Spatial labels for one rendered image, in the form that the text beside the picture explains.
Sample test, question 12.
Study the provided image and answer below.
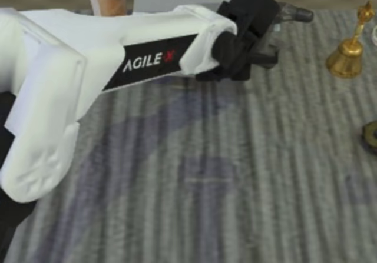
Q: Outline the black round object yellow ring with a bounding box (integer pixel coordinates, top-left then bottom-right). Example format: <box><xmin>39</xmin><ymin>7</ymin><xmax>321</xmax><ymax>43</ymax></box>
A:
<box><xmin>356</xmin><ymin>120</ymin><xmax>377</xmax><ymax>156</ymax></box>

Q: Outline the golden hand bell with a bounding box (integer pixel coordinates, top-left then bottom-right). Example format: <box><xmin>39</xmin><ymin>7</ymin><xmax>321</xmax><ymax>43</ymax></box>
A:
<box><xmin>325</xmin><ymin>0</ymin><xmax>374</xmax><ymax>79</ymax></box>

